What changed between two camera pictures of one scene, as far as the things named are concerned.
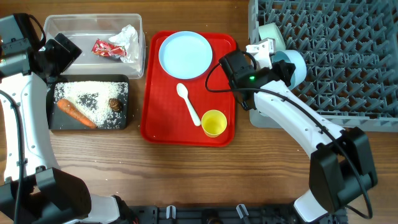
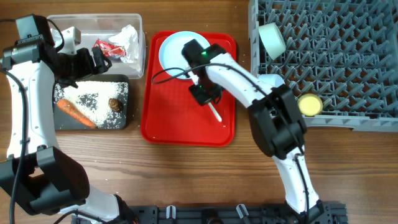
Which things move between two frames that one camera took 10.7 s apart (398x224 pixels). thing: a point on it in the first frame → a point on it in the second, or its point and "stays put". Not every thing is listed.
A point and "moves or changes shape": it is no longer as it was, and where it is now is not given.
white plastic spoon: x=182 y=91 → x=208 y=102
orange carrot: x=69 y=107 stays put
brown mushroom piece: x=115 y=104 stays put
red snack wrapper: x=103 y=48 stays put
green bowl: x=270 y=31 stays put
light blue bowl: x=299 y=73 moves or changes shape
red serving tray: x=199 y=111 stays put
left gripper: x=66 y=58 → x=87 y=69
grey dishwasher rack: x=351 y=50 stays put
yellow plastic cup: x=214 y=122 → x=310 y=105
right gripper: x=277 y=68 → x=201 y=98
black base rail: x=278 y=214 stays put
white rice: x=101 y=101 stays put
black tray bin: x=89 y=102 stays put
